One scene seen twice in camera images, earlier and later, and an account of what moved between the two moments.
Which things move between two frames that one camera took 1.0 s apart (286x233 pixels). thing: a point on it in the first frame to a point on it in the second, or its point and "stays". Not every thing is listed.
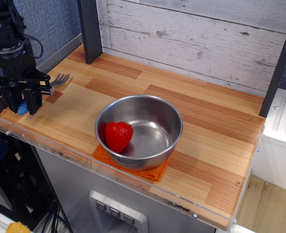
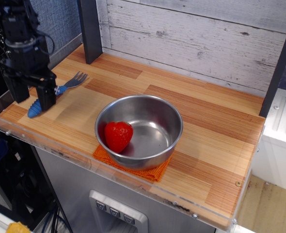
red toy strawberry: (119, 134) stays
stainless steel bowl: (157, 127) stays
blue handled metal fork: (23, 109) to (76, 80)
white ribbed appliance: (276, 161) stays
